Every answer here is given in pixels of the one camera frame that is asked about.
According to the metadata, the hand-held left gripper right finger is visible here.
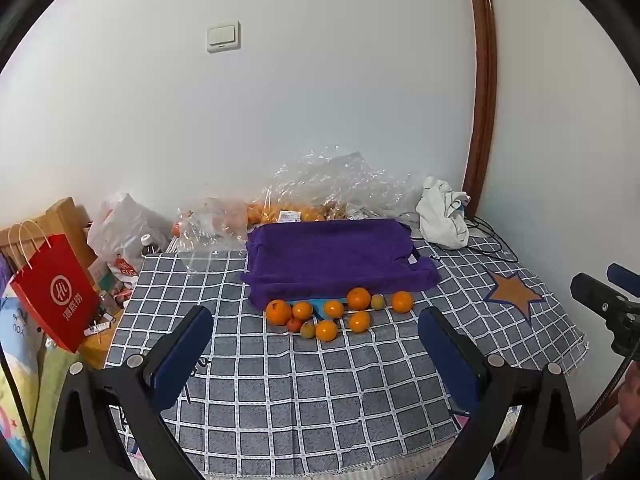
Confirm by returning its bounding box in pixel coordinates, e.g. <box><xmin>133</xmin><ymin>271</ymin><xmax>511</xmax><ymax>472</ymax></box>
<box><xmin>417</xmin><ymin>306</ymin><xmax>583</xmax><ymax>480</ymax></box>

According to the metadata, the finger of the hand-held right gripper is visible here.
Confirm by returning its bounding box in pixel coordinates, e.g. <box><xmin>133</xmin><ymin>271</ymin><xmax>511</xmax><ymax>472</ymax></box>
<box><xmin>571</xmin><ymin>272</ymin><xmax>628</xmax><ymax>317</ymax></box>
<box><xmin>606</xmin><ymin>263</ymin><xmax>640</xmax><ymax>286</ymax></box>

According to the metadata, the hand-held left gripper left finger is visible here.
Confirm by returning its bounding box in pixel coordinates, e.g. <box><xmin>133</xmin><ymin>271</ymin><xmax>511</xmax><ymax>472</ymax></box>
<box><xmin>48</xmin><ymin>305</ymin><xmax>213</xmax><ymax>480</ymax></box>

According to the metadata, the large orange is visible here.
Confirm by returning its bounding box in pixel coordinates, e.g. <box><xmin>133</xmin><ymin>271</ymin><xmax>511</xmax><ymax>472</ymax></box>
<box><xmin>265</xmin><ymin>299</ymin><xmax>293</xmax><ymax>326</ymax></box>

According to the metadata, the person's right hand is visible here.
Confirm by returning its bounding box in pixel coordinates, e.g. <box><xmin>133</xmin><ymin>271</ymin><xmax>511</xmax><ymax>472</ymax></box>
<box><xmin>617</xmin><ymin>360</ymin><xmax>640</xmax><ymax>443</ymax></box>

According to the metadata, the grey checked tablecloth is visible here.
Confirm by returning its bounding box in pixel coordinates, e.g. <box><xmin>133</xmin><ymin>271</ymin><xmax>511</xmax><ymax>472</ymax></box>
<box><xmin>104</xmin><ymin>237</ymin><xmax>588</xmax><ymax>478</ymax></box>

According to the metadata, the small clear plastic bag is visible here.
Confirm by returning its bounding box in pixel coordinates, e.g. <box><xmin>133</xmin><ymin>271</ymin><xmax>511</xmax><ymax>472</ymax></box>
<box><xmin>172</xmin><ymin>197</ymin><xmax>251</xmax><ymax>275</ymax></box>

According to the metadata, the light blue flat item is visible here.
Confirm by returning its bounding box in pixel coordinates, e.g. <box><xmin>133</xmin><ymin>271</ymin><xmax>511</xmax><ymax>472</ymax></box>
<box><xmin>306</xmin><ymin>297</ymin><xmax>351</xmax><ymax>320</ymax></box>

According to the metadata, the white cloth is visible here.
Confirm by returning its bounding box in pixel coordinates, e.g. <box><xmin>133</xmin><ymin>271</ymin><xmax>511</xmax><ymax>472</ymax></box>
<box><xmin>416</xmin><ymin>176</ymin><xmax>472</xmax><ymax>249</ymax></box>

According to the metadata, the red paper bag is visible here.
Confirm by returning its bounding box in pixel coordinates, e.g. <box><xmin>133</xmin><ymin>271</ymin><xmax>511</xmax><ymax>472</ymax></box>
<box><xmin>10</xmin><ymin>220</ymin><xmax>101</xmax><ymax>354</ymax></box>

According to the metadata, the white plastic bag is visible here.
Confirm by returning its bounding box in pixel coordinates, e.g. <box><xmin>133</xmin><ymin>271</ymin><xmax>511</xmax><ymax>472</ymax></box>
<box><xmin>87</xmin><ymin>192</ymin><xmax>171</xmax><ymax>291</ymax></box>

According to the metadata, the purple towel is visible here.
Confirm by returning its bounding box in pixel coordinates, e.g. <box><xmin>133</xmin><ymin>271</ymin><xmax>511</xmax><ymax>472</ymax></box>
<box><xmin>239</xmin><ymin>218</ymin><xmax>442</xmax><ymax>311</ymax></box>

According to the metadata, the cartoon print cloth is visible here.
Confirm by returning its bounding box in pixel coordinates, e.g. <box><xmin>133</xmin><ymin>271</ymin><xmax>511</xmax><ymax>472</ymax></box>
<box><xmin>0</xmin><ymin>252</ymin><xmax>81</xmax><ymax>480</ymax></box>

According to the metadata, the pile of small oranges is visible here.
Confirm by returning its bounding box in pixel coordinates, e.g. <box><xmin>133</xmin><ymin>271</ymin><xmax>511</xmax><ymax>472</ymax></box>
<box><xmin>247</xmin><ymin>200</ymin><xmax>351</xmax><ymax>224</ymax></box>

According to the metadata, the large clear plastic bag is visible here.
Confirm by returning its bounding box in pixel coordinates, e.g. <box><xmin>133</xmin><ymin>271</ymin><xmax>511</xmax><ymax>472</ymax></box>
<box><xmin>247</xmin><ymin>145</ymin><xmax>426</xmax><ymax>225</ymax></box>

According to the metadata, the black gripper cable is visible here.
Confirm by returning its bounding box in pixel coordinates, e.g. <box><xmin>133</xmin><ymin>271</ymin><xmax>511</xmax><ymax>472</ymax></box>
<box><xmin>579</xmin><ymin>355</ymin><xmax>628</xmax><ymax>432</ymax></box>

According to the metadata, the brown wooden door frame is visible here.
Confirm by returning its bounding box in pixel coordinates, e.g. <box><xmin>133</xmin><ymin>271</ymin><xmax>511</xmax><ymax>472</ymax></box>
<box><xmin>462</xmin><ymin>0</ymin><xmax>499</xmax><ymax>218</ymax></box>

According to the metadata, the white wall switch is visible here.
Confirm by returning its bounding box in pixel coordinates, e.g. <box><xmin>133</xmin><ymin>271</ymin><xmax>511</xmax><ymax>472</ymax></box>
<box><xmin>206</xmin><ymin>21</ymin><xmax>241</xmax><ymax>53</ymax></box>

